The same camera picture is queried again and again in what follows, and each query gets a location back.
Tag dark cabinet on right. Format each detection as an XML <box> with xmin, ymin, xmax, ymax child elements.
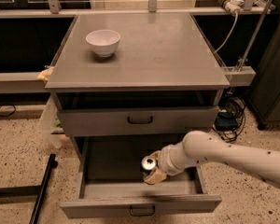
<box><xmin>247</xmin><ymin>0</ymin><xmax>280</xmax><ymax>130</ymax></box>

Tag tangled black cables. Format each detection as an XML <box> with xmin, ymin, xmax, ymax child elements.
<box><xmin>203</xmin><ymin>96</ymin><xmax>246</xmax><ymax>147</ymax></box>

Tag grey drawer cabinet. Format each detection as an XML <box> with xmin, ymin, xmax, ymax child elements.
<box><xmin>45</xmin><ymin>12</ymin><xmax>231</xmax><ymax>161</ymax></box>

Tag open grey middle drawer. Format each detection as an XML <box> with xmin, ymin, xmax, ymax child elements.
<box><xmin>62</xmin><ymin>134</ymin><xmax>221</xmax><ymax>218</ymax></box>

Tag white power strip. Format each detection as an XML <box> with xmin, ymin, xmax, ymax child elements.
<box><xmin>217</xmin><ymin>0</ymin><xmax>244</xmax><ymax>14</ymax></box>

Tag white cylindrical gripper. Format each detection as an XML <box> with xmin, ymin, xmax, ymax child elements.
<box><xmin>143</xmin><ymin>143</ymin><xmax>190</xmax><ymax>185</ymax></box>

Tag white power cable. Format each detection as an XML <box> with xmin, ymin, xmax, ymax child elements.
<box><xmin>212</xmin><ymin>10</ymin><xmax>239</xmax><ymax>55</ymax></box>

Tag white ceramic bowl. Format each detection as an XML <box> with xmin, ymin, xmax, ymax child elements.
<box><xmin>86</xmin><ymin>30</ymin><xmax>121</xmax><ymax>58</ymax></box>

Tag grey upper drawer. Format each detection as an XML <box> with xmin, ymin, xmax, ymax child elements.
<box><xmin>57</xmin><ymin>106</ymin><xmax>218</xmax><ymax>136</ymax></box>

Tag black floor stand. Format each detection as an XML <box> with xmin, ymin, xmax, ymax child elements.
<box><xmin>0</xmin><ymin>154</ymin><xmax>58</xmax><ymax>224</ymax></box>

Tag grey metal rail frame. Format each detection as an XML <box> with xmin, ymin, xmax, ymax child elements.
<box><xmin>0</xmin><ymin>0</ymin><xmax>275</xmax><ymax>94</ymax></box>

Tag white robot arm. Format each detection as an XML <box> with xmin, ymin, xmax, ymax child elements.
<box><xmin>144</xmin><ymin>131</ymin><xmax>280</xmax><ymax>189</ymax></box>

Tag clear plastic bag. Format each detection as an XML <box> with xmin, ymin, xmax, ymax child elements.
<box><xmin>39</xmin><ymin>97</ymin><xmax>63</xmax><ymax>148</ymax></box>

